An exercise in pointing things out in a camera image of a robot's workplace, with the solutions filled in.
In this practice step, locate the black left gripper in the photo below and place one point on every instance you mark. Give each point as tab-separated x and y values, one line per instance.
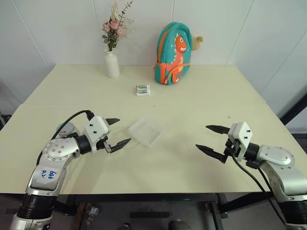
105	143

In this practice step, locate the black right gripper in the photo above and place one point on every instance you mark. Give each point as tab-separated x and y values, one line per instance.
233	147

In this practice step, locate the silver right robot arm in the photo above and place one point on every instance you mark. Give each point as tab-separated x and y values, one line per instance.
278	155

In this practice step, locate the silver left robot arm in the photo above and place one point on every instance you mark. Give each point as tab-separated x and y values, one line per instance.
57	151

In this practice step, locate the clear plastic container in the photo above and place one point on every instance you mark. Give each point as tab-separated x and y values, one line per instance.
147	131

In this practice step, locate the small green white packet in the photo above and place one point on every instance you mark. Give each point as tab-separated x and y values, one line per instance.
143	90

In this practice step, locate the white ceramic vase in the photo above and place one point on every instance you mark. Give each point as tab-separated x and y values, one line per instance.
112	67

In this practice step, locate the teal dinosaur backpack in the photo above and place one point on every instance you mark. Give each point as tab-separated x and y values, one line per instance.
172	60

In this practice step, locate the beige plush toy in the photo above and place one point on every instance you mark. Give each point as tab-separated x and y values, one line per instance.
196	43

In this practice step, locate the pink flower bouquet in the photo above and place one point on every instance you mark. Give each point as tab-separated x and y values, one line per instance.
112	25

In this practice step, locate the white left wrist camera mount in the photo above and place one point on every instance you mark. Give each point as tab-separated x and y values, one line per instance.
96	130

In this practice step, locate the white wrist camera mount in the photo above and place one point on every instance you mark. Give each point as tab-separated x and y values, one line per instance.
96	130
241	134

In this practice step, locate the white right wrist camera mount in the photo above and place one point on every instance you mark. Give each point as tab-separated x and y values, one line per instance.
241	134

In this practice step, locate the black metal table frame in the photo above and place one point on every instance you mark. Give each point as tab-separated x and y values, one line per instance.
144	198

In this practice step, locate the black metal side frame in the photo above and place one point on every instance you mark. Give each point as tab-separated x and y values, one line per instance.
293	110

